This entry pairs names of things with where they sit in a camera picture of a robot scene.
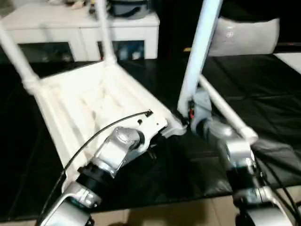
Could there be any white plastic table leg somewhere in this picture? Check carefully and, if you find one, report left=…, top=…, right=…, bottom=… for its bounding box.
left=94, top=0, right=118, bottom=65
left=0, top=21, right=41, bottom=93
left=178, top=0, right=223, bottom=119
left=198, top=74, right=259, bottom=145

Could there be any white plastic table top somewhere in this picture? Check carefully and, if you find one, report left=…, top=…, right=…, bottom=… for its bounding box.
left=24, top=59, right=189, bottom=183

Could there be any black table mat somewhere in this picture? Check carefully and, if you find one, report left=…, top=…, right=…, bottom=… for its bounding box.
left=0, top=52, right=301, bottom=222

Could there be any light grey cushion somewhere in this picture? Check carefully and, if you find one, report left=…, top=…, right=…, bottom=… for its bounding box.
left=207, top=18, right=281, bottom=57

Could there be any black tall cabinet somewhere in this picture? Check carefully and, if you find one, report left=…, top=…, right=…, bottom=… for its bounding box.
left=158, top=0, right=222, bottom=57

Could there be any white flat sheet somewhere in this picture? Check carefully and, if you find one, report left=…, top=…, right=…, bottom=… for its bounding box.
left=275, top=52, right=301, bottom=75

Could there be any grey carry case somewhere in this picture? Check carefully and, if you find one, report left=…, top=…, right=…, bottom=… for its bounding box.
left=106, top=0, right=152, bottom=20

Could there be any white glass-door cabinet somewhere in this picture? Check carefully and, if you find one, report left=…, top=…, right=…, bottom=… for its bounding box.
left=0, top=2, right=160, bottom=64

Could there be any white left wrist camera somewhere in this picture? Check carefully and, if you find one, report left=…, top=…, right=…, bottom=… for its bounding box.
left=135, top=113, right=169, bottom=147

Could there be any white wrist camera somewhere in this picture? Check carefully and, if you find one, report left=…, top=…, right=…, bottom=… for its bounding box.
left=190, top=89, right=213, bottom=123
left=135, top=113, right=169, bottom=147

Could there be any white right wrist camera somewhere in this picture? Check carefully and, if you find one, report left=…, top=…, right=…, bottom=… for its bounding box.
left=190, top=89, right=213, bottom=123

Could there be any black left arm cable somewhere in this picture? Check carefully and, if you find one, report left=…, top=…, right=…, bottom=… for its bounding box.
left=37, top=111, right=154, bottom=224

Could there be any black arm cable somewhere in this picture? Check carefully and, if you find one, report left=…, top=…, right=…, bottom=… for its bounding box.
left=254, top=160, right=301, bottom=212
left=37, top=111, right=154, bottom=224

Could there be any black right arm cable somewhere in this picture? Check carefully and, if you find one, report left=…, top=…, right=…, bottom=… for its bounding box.
left=254, top=160, right=301, bottom=212

